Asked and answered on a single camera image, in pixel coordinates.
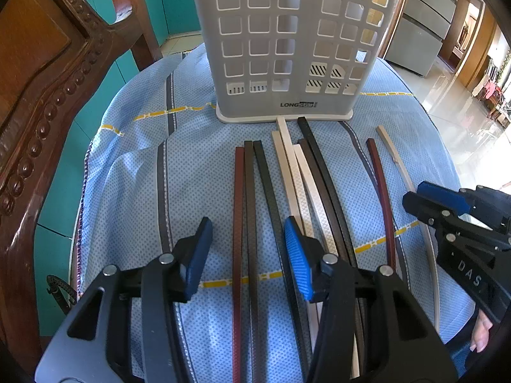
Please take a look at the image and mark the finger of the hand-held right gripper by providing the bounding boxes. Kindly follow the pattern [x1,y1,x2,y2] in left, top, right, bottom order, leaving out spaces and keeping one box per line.
[402,191,511,246]
[418,181,511,228]

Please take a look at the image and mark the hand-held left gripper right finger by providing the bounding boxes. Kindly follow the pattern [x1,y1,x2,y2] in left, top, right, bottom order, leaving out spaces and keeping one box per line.
[284,216,458,383]

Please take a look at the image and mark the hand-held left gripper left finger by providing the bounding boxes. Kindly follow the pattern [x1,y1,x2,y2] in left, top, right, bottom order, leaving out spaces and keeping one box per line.
[36,217,213,383]

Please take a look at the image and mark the red-brown chopstick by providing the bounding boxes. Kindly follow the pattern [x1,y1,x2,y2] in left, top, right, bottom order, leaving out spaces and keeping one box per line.
[366,138,400,272]
[232,146,245,383]

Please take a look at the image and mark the dark brown chopstick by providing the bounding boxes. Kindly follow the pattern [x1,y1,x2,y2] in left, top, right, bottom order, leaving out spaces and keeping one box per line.
[299,139,354,266]
[243,140,260,383]

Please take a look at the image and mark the black chopstick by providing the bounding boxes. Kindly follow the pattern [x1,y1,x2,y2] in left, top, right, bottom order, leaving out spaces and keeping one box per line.
[297,117,359,268]
[254,139,312,383]

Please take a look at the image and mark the white plastic utensil holder basket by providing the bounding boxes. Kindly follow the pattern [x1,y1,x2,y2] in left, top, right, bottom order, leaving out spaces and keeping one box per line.
[187,0,416,124]

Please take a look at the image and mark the person's right hand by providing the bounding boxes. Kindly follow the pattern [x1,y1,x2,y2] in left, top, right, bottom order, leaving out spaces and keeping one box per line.
[469,309,496,354]

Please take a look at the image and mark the blue dotted tablecloth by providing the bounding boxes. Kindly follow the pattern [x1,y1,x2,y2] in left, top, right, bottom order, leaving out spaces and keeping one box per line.
[72,42,476,383]

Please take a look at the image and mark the blue denim pants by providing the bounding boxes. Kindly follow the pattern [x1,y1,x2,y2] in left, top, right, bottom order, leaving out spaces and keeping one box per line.
[445,337,480,379]

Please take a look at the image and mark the hanging clothes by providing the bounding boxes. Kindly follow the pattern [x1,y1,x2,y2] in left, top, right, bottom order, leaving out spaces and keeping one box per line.
[473,58,511,120]

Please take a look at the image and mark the grey drawer cabinet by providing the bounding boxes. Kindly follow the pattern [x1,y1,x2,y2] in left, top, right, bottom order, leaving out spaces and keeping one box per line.
[383,0,458,76]

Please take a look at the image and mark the carved wooden chair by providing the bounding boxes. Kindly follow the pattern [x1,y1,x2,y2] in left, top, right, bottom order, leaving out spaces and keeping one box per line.
[0,0,164,352]

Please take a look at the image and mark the wooden door frame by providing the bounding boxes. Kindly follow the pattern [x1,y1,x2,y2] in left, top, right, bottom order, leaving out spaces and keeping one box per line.
[437,0,500,84]

